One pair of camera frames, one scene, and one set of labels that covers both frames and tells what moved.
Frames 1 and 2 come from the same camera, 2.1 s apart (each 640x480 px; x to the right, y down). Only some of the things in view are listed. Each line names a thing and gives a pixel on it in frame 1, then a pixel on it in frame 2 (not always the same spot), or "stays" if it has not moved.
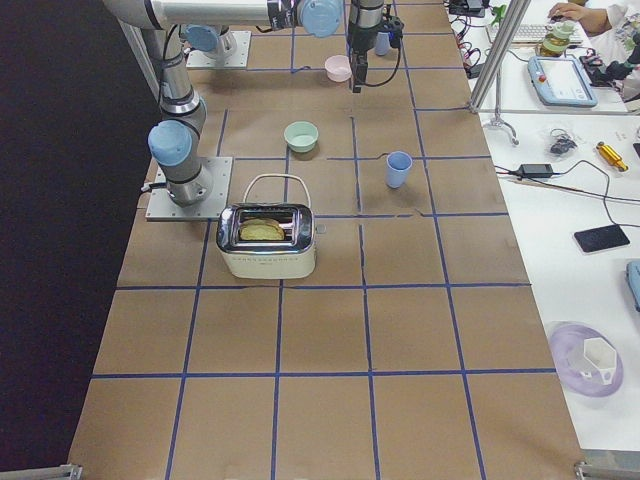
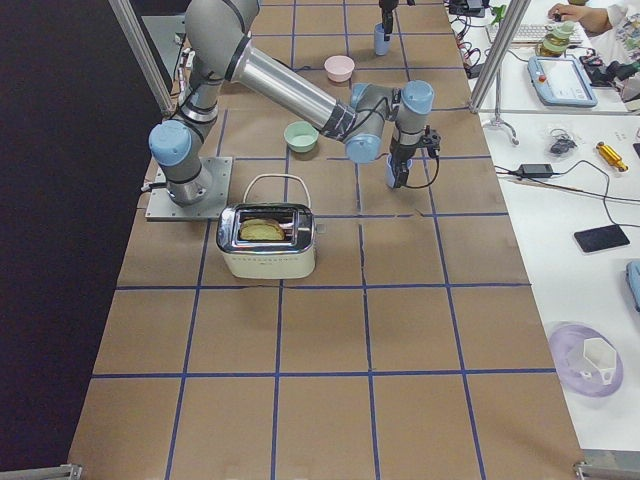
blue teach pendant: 561,81 stays
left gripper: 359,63 to 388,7
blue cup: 382,44 stays
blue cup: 398,164 stays
